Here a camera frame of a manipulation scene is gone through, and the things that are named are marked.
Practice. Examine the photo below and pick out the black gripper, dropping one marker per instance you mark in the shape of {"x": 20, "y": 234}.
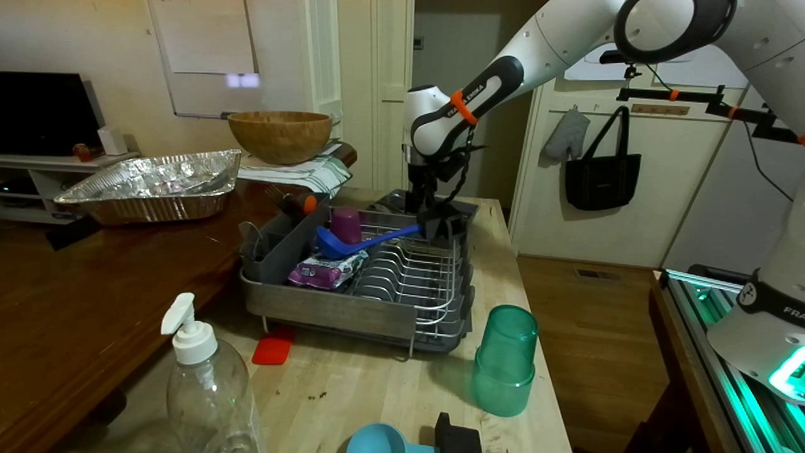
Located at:
{"x": 429, "y": 189}

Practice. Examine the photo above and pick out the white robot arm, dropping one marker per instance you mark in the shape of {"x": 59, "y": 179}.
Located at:
{"x": 766, "y": 38}

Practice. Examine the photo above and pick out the pink plastic cup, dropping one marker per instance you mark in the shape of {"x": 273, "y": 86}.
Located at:
{"x": 346, "y": 224}

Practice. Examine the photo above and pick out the green striped white towel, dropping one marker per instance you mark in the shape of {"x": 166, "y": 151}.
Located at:
{"x": 319, "y": 174}

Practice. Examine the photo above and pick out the grey dish rack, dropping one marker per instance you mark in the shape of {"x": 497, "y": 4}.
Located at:
{"x": 412, "y": 289}

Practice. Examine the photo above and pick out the blue plastic spatula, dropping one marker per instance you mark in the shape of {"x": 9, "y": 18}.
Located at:
{"x": 333, "y": 248}

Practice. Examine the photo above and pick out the purple white wrapped packet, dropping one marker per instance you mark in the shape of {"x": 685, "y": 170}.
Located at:
{"x": 319, "y": 272}

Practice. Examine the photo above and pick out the grey oven mitt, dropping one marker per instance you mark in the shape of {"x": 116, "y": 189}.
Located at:
{"x": 566, "y": 138}

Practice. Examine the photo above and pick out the wooden bowl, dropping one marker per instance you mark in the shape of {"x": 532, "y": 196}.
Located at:
{"x": 280, "y": 137}

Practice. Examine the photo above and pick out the black tote bag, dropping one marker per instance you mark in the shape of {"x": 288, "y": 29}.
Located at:
{"x": 604, "y": 181}

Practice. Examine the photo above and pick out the teal plastic cup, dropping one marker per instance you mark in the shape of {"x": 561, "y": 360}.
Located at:
{"x": 503, "y": 362}

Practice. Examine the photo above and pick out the red square sponge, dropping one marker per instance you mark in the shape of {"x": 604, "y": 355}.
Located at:
{"x": 273, "y": 347}

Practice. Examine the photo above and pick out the aluminium foil tray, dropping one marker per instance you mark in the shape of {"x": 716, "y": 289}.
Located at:
{"x": 180, "y": 188}

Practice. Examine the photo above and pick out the small black block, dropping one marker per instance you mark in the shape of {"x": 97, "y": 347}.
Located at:
{"x": 454, "y": 438}

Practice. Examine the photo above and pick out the light blue cup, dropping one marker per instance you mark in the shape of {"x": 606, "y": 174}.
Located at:
{"x": 384, "y": 438}

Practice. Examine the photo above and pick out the clear soap pump bottle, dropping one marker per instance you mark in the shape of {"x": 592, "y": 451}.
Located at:
{"x": 210, "y": 401}

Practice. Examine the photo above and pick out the dark wooden table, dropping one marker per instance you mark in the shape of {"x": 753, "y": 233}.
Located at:
{"x": 78, "y": 323}

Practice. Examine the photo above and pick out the black television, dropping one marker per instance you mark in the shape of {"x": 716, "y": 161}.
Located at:
{"x": 46, "y": 115}

